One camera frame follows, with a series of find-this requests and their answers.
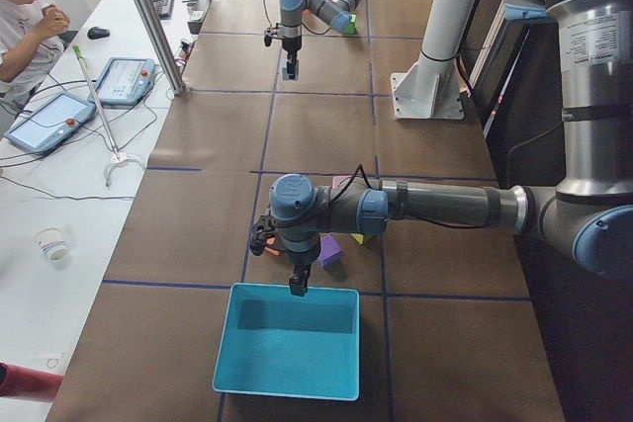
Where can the black computer mouse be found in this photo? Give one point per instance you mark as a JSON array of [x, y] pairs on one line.
[[96, 33]]

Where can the blue block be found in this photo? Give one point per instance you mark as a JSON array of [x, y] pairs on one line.
[[290, 73]]

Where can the teach pendant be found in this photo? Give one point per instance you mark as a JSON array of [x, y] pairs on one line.
[[51, 124], [125, 81]]

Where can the yellow foam block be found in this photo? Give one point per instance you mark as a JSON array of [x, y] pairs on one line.
[[361, 239]]

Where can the seated person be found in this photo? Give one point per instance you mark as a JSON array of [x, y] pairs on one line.
[[31, 45]]

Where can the green foam block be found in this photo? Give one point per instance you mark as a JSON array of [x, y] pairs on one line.
[[351, 28]]

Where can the reacher grabber stick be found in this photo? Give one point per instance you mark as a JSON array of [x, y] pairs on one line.
[[119, 158]]

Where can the red fire extinguisher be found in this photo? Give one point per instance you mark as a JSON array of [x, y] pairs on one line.
[[28, 384]]

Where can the pink foam block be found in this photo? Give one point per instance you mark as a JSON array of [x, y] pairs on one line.
[[338, 180]]

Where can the near teach pendant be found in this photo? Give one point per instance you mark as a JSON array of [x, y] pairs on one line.
[[51, 124]]

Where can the white camera mast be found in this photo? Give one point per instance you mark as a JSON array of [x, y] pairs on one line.
[[430, 88]]

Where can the paper cup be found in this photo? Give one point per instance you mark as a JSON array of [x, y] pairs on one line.
[[52, 243]]

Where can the aluminium frame post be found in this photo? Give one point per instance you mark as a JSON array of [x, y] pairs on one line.
[[160, 45]]

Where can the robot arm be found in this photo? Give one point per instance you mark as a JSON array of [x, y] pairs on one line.
[[337, 14], [587, 216]]

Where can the teal plastic bin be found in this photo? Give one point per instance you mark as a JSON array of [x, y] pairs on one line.
[[278, 344]]

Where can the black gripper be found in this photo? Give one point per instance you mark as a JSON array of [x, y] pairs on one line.
[[301, 259], [292, 46]]

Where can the near orange foam block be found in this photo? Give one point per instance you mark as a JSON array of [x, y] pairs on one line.
[[272, 248]]

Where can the far teach pendant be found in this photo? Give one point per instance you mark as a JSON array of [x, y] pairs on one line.
[[125, 81]]

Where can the near purple foam block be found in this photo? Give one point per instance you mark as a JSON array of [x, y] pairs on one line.
[[330, 251]]

